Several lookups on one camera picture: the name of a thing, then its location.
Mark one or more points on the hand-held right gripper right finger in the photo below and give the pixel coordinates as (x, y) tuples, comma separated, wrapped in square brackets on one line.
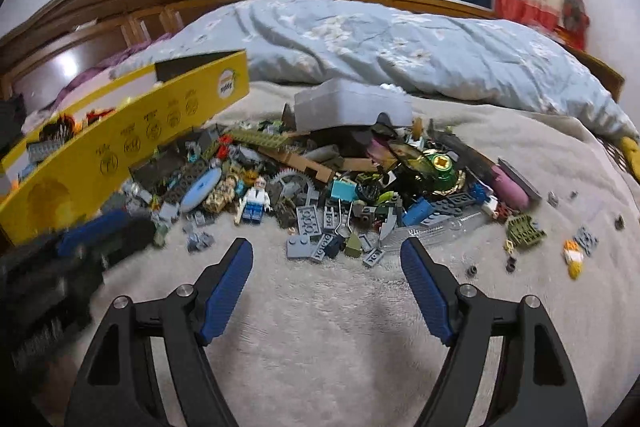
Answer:
[(426, 292)]

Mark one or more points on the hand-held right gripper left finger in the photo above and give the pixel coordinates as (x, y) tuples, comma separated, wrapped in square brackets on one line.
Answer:
[(225, 289)]

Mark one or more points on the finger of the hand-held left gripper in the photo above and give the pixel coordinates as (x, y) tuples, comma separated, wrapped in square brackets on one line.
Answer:
[(95, 232), (45, 274)]

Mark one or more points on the yellow cardboard box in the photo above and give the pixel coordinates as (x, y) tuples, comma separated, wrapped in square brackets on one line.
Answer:
[(100, 147)]

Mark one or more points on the pile of toy bricks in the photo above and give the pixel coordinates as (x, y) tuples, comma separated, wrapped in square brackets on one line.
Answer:
[(320, 187)]

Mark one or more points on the small black toy piece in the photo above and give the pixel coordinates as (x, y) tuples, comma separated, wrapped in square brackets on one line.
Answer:
[(619, 222), (510, 263), (470, 270)]

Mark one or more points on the white blue toy minifigure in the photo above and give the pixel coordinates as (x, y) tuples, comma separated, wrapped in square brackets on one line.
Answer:
[(256, 199)]

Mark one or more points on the light blue toy disc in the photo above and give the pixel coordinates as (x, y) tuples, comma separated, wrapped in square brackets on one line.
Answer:
[(202, 189)]

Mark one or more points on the heap of colourful plastic toys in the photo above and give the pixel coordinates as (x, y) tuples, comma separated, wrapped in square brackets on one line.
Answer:
[(60, 127)]

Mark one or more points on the olive green toy plate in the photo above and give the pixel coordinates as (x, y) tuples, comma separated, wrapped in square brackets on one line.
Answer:
[(525, 232)]

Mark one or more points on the green gold round spinner toy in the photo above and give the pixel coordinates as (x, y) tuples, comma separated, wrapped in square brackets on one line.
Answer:
[(440, 171)]

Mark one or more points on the pink toy piece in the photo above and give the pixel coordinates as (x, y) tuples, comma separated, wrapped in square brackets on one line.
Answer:
[(507, 186)]

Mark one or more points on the tan long toy plate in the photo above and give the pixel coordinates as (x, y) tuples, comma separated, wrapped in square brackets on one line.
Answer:
[(300, 163)]

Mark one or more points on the orange white toy piece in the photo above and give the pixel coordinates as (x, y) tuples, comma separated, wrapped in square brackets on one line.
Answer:
[(573, 257)]

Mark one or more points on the small grey toy piece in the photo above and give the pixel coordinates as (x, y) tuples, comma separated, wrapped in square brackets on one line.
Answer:
[(552, 199)]

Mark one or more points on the purple pillow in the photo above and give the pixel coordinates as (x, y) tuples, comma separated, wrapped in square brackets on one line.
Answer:
[(100, 74)]

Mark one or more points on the small grey studded plate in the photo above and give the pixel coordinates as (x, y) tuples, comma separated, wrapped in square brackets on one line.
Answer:
[(586, 241)]

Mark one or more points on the grey plastic box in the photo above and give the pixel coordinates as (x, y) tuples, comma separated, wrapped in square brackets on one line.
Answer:
[(350, 104)]

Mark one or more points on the brown wooden headboard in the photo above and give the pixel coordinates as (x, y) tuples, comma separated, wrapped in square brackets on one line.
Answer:
[(100, 2)]

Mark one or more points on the yellow plush toy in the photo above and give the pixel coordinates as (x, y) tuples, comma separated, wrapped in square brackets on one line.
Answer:
[(629, 154)]

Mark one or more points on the light blue floral duvet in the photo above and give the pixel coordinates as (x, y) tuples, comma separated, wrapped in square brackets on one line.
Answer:
[(400, 47)]

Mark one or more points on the red standing fan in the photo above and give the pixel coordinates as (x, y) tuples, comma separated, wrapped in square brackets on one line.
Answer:
[(576, 19)]

